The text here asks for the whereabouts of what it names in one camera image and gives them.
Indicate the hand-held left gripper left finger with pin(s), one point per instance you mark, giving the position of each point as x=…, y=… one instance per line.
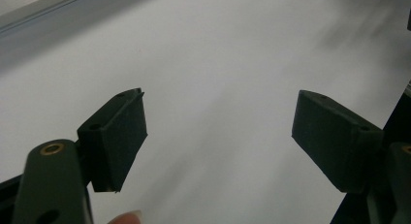
x=111, y=143

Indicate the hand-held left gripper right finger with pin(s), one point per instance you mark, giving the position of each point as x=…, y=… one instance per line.
x=336, y=143

